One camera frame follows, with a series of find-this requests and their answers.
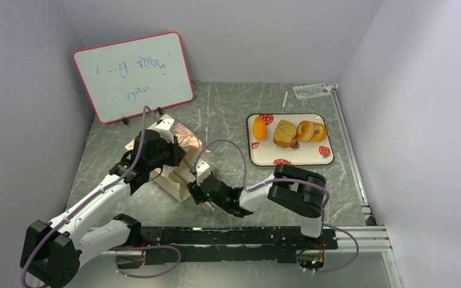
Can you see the red framed whiteboard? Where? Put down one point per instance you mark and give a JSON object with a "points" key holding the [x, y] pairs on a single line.
{"points": [[121, 78]]}

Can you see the yellow fake bread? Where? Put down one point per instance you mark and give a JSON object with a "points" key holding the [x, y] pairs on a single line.
{"points": [[285, 134]]}

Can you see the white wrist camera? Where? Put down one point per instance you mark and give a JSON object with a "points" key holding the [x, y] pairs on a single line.
{"points": [[202, 171], [166, 128]]}

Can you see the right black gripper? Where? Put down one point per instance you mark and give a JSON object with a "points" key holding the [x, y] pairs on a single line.
{"points": [[195, 189]]}

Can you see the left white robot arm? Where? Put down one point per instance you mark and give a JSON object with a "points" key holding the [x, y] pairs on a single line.
{"points": [[54, 251]]}

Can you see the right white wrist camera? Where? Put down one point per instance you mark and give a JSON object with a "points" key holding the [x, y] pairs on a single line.
{"points": [[202, 171]]}

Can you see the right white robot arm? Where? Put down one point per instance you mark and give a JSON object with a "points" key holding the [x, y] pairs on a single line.
{"points": [[298, 190]]}

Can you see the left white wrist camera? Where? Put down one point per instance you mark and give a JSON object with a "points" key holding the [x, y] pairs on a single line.
{"points": [[166, 128]]}

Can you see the small white stick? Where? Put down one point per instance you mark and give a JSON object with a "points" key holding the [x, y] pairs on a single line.
{"points": [[285, 99]]}

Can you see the paper bag with orange handles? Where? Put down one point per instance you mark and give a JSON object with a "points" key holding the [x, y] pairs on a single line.
{"points": [[174, 180]]}

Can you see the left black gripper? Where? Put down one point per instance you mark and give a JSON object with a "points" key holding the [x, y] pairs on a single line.
{"points": [[177, 152]]}

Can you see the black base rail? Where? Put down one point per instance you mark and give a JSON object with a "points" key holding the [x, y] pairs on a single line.
{"points": [[282, 244]]}

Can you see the strawberry print tray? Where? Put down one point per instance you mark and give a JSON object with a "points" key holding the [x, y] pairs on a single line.
{"points": [[266, 153]]}

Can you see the metal serving tongs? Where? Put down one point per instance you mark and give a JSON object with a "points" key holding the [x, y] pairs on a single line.
{"points": [[206, 205]]}

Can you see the orange fake bread piece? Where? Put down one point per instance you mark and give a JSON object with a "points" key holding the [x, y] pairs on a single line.
{"points": [[259, 129]]}

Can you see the yellow fake doughnut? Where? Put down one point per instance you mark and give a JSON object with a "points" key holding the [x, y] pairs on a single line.
{"points": [[320, 132], [305, 131]]}

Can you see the white card on table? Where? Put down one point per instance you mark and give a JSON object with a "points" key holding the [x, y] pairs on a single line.
{"points": [[312, 91]]}

